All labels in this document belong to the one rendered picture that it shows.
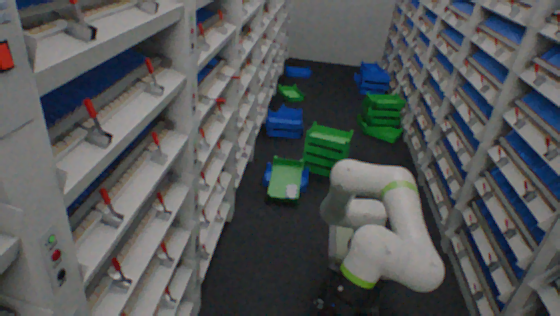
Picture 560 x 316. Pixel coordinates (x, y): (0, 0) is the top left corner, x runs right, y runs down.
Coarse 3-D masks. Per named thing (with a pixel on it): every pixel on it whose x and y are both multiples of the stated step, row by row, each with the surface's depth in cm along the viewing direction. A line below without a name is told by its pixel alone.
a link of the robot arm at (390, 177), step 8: (384, 168) 132; (392, 168) 132; (400, 168) 132; (384, 176) 129; (392, 176) 128; (400, 176) 127; (408, 176) 128; (384, 184) 128; (392, 184) 124; (400, 184) 123; (408, 184) 123; (384, 192) 125; (416, 192) 122
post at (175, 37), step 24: (192, 0) 110; (168, 48) 110; (192, 72) 118; (192, 120) 125; (192, 144) 129; (192, 168) 133; (192, 192) 137; (192, 216) 142; (192, 240) 147; (192, 288) 159; (192, 312) 167
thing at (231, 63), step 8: (216, 56) 181; (224, 56) 181; (224, 64) 181; (232, 64) 183; (224, 72) 176; (232, 72) 180; (208, 88) 156; (216, 88) 159; (224, 88) 173; (208, 96) 151; (216, 96) 154; (200, 104) 143; (200, 112) 130; (208, 112) 149; (200, 120) 136
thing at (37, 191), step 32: (32, 128) 53; (0, 160) 48; (32, 160) 54; (0, 192) 50; (32, 192) 54; (32, 224) 55; (64, 224) 63; (32, 256) 56; (0, 288) 59; (32, 288) 59; (64, 288) 66
